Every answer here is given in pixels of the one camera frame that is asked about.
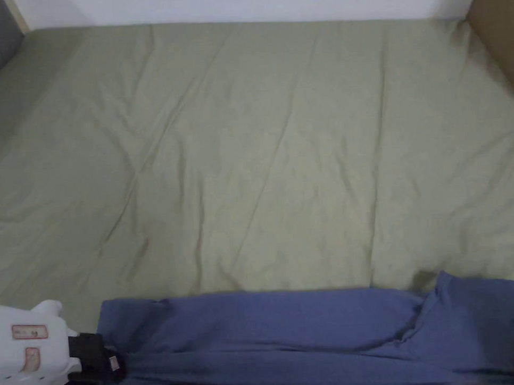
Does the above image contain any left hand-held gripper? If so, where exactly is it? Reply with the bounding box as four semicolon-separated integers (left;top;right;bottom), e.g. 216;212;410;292
0;296;131;385

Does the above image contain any brown bed end board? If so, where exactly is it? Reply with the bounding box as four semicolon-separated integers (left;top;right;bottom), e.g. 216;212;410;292
461;0;514;110

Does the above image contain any bed with pale green sheet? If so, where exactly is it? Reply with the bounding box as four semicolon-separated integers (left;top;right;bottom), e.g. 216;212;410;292
0;7;514;385

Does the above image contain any dark blue shirt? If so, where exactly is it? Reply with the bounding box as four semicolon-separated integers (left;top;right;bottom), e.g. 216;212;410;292
92;267;514;385

